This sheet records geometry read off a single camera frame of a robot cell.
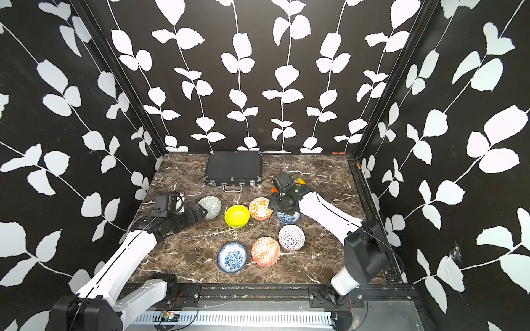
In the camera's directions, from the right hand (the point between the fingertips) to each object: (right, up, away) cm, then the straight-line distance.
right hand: (272, 201), depth 86 cm
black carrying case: (-21, +14, +27) cm, 37 cm away
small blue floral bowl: (+7, -9, +7) cm, 14 cm away
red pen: (+41, +24, +38) cm, 61 cm away
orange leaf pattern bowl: (-6, -5, +10) cm, 12 cm away
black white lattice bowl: (+9, -16, +2) cm, 18 cm away
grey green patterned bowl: (-29, -3, +10) cm, 31 cm away
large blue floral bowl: (-16, -22, -4) cm, 28 cm away
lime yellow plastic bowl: (-17, -8, +8) cm, 20 cm away
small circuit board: (-36, -38, -16) cm, 54 cm away
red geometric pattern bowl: (-3, -20, -2) cm, 21 cm away
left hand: (-30, -4, -3) cm, 30 cm away
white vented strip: (+7, -38, -16) cm, 42 cm away
